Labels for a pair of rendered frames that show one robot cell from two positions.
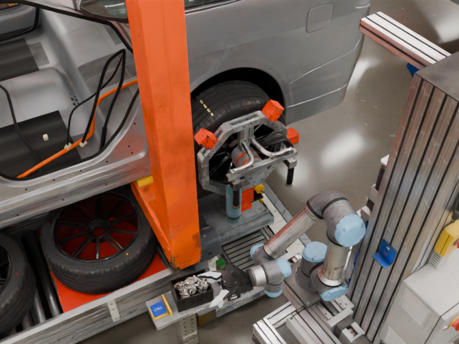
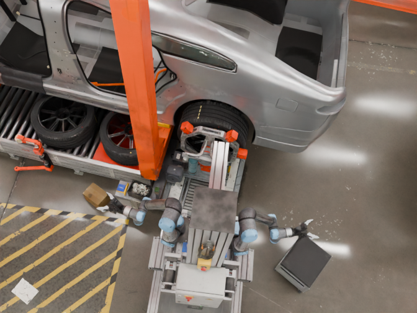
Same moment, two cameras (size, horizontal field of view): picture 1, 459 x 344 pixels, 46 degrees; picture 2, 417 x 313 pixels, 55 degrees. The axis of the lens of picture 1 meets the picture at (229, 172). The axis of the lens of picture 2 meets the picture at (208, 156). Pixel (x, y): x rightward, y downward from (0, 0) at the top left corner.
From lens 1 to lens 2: 167 cm
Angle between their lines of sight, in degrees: 24
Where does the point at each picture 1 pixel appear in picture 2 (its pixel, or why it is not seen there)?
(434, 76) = (200, 194)
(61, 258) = (103, 133)
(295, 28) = (267, 102)
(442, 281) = (195, 277)
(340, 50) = (300, 127)
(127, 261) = (128, 156)
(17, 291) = (76, 135)
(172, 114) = (139, 116)
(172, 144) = (139, 127)
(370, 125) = (341, 172)
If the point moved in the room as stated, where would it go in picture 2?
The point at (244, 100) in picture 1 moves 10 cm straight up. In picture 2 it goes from (219, 122) to (220, 115)
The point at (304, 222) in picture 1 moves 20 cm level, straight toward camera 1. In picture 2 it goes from (161, 205) to (138, 220)
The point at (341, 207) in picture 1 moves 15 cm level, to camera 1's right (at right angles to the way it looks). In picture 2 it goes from (169, 213) to (185, 226)
